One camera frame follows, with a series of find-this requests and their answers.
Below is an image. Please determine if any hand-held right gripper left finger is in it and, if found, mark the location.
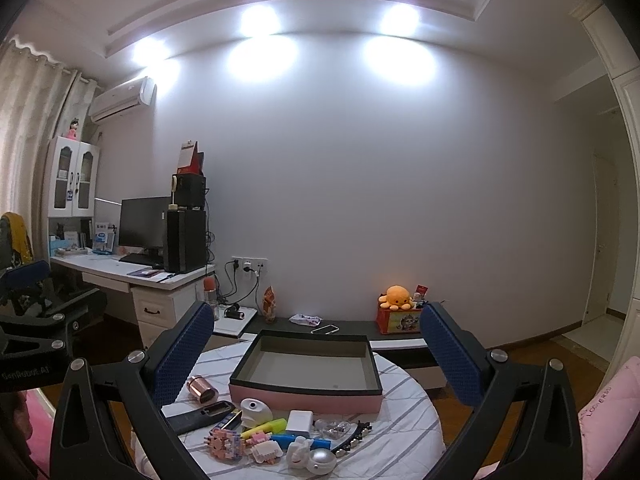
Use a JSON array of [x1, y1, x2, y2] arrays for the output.
[[50, 301, 216, 480]]

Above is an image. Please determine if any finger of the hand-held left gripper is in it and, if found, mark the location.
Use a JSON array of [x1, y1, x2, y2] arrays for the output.
[[0, 259, 55, 311], [0, 310, 68, 357]]

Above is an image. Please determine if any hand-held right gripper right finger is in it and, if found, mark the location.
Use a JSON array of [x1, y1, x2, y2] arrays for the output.
[[419, 302, 596, 480]]

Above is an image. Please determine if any rose gold metal cup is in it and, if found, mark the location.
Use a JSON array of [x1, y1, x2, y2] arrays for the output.
[[186, 375, 217, 405]]

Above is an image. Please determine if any black oblong case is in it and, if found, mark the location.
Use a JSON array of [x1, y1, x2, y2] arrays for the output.
[[162, 401, 236, 436]]

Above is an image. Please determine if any pink brick figure toy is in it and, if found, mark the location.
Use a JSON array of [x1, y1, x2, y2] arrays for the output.
[[204, 427, 247, 461]]

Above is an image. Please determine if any yellow highlighter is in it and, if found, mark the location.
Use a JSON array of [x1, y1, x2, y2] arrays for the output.
[[240, 417, 289, 441]]

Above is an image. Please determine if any pink white brick toy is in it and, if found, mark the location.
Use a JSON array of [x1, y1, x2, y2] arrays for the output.
[[248, 432, 281, 466]]

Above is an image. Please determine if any pink box with black rim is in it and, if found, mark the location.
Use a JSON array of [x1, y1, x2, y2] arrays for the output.
[[228, 330, 385, 415]]

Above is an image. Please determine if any white charger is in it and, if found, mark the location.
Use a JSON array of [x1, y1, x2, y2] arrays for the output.
[[286, 410, 315, 436]]

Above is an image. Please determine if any clear glass bottle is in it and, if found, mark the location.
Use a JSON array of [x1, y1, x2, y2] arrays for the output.
[[315, 417, 353, 441]]

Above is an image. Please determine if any blue tube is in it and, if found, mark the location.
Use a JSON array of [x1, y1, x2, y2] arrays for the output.
[[272, 432, 332, 452]]

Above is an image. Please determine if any person's left forearm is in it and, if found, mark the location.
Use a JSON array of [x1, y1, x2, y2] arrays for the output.
[[0, 391, 31, 480]]

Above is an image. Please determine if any black office chair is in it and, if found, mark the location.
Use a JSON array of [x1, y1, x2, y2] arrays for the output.
[[0, 212, 108, 333]]

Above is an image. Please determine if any yellow garment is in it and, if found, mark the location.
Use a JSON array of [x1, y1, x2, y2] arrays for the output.
[[2, 212, 33, 266]]

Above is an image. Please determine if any pink bedding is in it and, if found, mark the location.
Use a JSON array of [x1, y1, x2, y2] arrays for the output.
[[22, 387, 58, 443]]

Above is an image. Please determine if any white desk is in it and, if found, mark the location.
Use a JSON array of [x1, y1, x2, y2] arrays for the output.
[[50, 252, 217, 351]]

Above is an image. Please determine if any red printed box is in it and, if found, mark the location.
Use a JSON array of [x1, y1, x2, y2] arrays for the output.
[[376, 296, 423, 335]]

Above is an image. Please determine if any red-capped bottle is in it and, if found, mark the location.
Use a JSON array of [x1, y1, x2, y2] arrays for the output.
[[202, 276, 221, 322]]

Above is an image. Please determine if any blue white carton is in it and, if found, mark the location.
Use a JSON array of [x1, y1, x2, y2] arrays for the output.
[[92, 230, 117, 255]]

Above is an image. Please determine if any orange octopus plush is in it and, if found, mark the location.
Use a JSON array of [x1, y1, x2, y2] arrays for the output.
[[378, 285, 415, 310]]

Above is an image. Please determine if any blue notebook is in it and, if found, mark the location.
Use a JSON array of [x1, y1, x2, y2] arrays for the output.
[[127, 268, 176, 281]]

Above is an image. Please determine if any white glass-door cabinet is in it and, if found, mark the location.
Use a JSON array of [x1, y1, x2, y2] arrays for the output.
[[47, 136, 101, 219]]

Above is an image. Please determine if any black computer tower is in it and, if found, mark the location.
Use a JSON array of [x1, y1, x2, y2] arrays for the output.
[[165, 208, 208, 275]]

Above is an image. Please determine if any black computer monitor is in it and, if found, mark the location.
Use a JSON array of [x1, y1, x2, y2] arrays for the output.
[[119, 196, 173, 261]]

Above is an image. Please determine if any cream curtain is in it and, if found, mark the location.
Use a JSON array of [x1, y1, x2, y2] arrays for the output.
[[0, 35, 98, 261]]

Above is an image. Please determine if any pink pillow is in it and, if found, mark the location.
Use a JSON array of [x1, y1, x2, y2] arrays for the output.
[[577, 360, 640, 480]]

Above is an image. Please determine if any white door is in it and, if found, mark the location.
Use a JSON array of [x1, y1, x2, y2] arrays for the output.
[[582, 152, 618, 323]]

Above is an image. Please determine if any white air conditioner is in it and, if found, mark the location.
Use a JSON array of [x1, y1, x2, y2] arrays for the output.
[[89, 76, 156, 123]]

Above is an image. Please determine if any red desk calendar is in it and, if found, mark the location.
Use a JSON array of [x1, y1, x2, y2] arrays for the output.
[[177, 140, 206, 176]]

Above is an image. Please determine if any ceiling spotlight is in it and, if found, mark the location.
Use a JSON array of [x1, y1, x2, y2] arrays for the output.
[[241, 5, 281, 36], [381, 5, 421, 36], [132, 40, 171, 66]]

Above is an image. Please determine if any white wardrobe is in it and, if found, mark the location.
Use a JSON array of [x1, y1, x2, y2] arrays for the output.
[[570, 0, 640, 391]]

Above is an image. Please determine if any black power cable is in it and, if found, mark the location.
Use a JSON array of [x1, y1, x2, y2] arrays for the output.
[[217, 260, 261, 306]]

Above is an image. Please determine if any white wall socket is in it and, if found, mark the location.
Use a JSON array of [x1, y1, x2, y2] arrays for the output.
[[231, 256, 268, 276]]

